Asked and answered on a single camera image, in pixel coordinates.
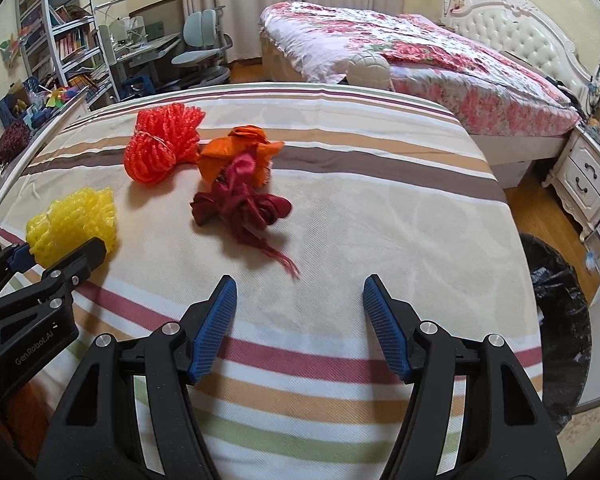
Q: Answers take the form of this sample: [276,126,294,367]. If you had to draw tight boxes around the pale patterned rug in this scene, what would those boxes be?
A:
[555,395,600,441]

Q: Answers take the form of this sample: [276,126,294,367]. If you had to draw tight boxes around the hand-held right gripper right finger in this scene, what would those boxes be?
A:
[362,274,568,480]

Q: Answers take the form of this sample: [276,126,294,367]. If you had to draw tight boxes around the white nightstand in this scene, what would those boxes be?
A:
[542,122,600,243]

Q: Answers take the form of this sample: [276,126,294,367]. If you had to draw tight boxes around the grey study desk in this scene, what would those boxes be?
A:
[107,35,183,98]

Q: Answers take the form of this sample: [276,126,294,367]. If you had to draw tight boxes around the maroon fuzzy cloth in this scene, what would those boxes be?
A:
[0,120,31,171]

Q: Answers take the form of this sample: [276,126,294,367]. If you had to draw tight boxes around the blue plastic crate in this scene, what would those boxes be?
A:
[0,77,43,128]

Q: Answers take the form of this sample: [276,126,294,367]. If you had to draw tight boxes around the pile of colourful toys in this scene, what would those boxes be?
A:
[35,85,88,111]

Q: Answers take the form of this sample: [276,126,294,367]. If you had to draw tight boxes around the white bed with tufted headboard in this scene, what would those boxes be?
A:
[260,0,600,188]

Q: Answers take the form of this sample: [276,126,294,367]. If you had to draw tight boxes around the white rounded bed post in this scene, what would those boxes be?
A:
[347,52,392,92]

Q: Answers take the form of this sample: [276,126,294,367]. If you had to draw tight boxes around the pale blue desk chair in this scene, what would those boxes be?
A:
[171,6,232,86]

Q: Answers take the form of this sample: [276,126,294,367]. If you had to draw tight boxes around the dark red ribbon bundle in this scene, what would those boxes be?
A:
[190,152,301,278]

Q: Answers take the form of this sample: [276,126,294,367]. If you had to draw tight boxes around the white curved bed rail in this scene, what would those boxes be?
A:
[0,87,93,241]

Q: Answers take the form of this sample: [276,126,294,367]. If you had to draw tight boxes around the orange cloth bundle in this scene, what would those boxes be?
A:
[197,125,285,183]

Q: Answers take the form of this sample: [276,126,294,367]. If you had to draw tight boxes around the yellow foam fruit net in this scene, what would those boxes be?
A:
[26,187,118,267]

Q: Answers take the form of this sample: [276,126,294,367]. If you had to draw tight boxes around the white bookshelf with books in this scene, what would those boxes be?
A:
[15,0,121,103]

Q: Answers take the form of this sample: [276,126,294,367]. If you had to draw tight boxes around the floral bedspread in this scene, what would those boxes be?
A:
[259,1,581,136]

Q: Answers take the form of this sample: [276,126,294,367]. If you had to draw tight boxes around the colourful paper pinwheel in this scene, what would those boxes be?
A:
[0,32,31,66]

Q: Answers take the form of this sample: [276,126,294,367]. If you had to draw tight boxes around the bin with black bag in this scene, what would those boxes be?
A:
[517,232,593,433]

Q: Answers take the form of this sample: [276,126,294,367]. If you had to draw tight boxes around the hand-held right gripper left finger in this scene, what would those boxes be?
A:
[35,274,238,480]

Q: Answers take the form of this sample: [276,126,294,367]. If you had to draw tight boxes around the red foam fruit net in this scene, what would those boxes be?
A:
[123,101,206,187]

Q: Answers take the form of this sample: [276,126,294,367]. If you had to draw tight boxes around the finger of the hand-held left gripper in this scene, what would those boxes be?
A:
[0,237,107,324]
[0,242,33,306]

